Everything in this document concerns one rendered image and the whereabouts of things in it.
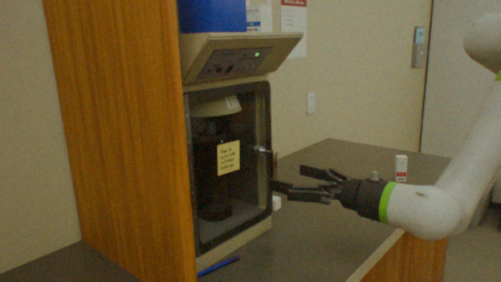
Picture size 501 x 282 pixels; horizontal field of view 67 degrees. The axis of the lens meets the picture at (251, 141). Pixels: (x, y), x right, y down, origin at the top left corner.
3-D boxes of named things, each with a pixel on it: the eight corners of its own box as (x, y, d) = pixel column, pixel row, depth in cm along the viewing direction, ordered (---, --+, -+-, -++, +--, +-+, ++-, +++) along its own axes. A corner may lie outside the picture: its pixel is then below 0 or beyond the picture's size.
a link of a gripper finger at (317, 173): (321, 169, 99) (323, 168, 99) (300, 164, 103) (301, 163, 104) (321, 180, 100) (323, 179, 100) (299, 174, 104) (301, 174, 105)
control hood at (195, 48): (173, 83, 79) (168, 34, 76) (269, 71, 102) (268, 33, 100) (210, 86, 71) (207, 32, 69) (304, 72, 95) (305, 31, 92)
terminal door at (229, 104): (191, 259, 90) (178, 92, 80) (271, 214, 112) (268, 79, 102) (194, 260, 90) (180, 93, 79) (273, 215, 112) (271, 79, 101)
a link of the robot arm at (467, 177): (490, 75, 80) (549, 95, 73) (496, 89, 88) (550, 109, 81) (401, 219, 86) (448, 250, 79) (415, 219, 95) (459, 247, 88)
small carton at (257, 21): (242, 33, 87) (241, 6, 86) (254, 33, 91) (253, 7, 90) (261, 32, 84) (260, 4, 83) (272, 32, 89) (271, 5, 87)
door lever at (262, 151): (265, 177, 106) (259, 180, 104) (264, 145, 104) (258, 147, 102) (280, 181, 103) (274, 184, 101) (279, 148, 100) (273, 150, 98)
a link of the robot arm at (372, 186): (377, 233, 80) (394, 217, 86) (380, 181, 77) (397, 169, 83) (351, 224, 83) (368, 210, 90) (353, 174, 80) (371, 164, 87)
